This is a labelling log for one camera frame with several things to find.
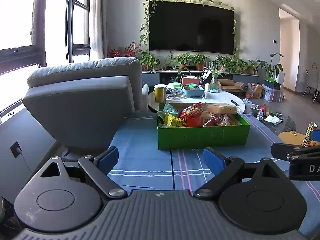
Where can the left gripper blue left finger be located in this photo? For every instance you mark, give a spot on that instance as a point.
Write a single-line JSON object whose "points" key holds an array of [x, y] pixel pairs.
{"points": [[96, 170]]}

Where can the red flower arrangement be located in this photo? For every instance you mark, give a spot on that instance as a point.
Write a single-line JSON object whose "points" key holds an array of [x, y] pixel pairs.
{"points": [[130, 50]]}

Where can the glass vase with plant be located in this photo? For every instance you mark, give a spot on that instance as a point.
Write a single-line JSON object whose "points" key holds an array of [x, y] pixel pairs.
{"points": [[215, 68]]}

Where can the ivy vine around television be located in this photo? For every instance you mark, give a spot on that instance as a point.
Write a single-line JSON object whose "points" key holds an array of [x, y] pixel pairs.
{"points": [[147, 20]]}

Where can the green cardboard box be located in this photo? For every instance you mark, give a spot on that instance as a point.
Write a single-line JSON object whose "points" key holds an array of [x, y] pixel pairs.
{"points": [[176, 138]]}

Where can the black wall television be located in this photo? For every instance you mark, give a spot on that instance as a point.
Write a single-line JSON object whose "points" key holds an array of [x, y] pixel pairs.
{"points": [[191, 26]]}

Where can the grey sofa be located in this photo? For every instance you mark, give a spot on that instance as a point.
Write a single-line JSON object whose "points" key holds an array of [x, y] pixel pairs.
{"points": [[82, 105]]}

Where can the orange striped snack packet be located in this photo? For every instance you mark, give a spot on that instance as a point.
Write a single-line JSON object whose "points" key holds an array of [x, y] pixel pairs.
{"points": [[192, 111]]}

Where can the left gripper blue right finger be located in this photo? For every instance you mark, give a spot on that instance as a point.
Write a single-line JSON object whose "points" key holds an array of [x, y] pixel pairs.
{"points": [[226, 172]]}

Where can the yellow round stool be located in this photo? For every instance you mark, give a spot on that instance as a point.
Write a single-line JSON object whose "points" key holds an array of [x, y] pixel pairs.
{"points": [[292, 137]]}

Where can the green chip bag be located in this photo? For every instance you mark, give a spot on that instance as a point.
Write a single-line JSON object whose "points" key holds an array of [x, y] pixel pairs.
{"points": [[170, 109]]}

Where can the dark marble side table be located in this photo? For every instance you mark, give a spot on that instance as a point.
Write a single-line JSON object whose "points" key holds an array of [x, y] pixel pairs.
{"points": [[269, 114]]}

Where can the light blue tray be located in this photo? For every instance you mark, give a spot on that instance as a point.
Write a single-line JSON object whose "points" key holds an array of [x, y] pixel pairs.
{"points": [[193, 93]]}

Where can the open cardboard box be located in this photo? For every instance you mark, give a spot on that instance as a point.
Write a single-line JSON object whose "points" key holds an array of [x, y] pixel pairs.
{"points": [[229, 85]]}

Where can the tan bread package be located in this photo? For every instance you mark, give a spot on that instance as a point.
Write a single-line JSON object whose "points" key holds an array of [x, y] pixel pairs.
{"points": [[220, 108]]}

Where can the tall plant in white pot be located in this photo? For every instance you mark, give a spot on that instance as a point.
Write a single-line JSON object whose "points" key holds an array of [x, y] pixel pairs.
{"points": [[271, 70]]}

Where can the white round coffee table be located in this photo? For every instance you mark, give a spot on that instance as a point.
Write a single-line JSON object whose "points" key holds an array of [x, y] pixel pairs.
{"points": [[208, 97]]}

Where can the yellow lidded can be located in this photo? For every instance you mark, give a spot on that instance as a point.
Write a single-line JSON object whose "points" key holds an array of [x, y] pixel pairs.
{"points": [[160, 92]]}

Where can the black yellow drink can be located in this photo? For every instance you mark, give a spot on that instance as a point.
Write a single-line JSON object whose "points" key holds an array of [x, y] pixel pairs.
{"points": [[307, 138]]}

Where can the wall power socket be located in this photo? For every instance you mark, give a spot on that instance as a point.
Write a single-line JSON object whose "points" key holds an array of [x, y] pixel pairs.
{"points": [[15, 149]]}

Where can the potted green plant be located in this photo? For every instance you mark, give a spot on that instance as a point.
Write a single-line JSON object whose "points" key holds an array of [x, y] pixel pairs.
{"points": [[148, 61]]}

